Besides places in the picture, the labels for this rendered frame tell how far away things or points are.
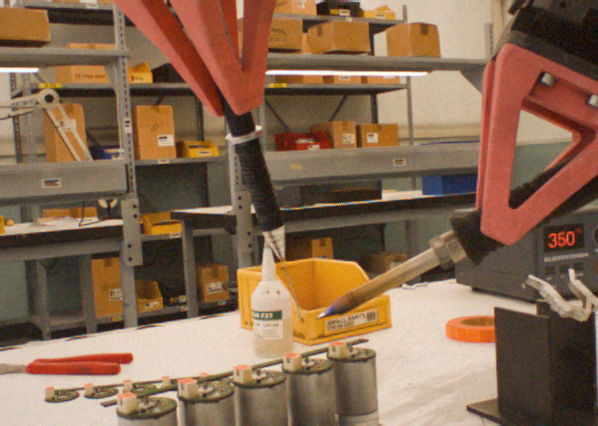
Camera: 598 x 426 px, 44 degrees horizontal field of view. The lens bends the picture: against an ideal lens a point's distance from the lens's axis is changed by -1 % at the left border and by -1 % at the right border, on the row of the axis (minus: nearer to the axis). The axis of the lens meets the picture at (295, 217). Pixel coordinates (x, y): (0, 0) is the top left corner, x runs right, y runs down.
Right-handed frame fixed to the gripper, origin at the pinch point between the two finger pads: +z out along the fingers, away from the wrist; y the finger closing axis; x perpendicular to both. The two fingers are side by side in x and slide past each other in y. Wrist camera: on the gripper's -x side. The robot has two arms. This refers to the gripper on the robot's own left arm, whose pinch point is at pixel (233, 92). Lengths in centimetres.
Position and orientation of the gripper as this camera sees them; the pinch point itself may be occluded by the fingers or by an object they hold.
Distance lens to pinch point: 31.6
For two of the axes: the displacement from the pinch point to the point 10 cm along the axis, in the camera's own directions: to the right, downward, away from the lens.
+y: -7.6, 0.0, 6.5
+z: 2.5, 9.2, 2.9
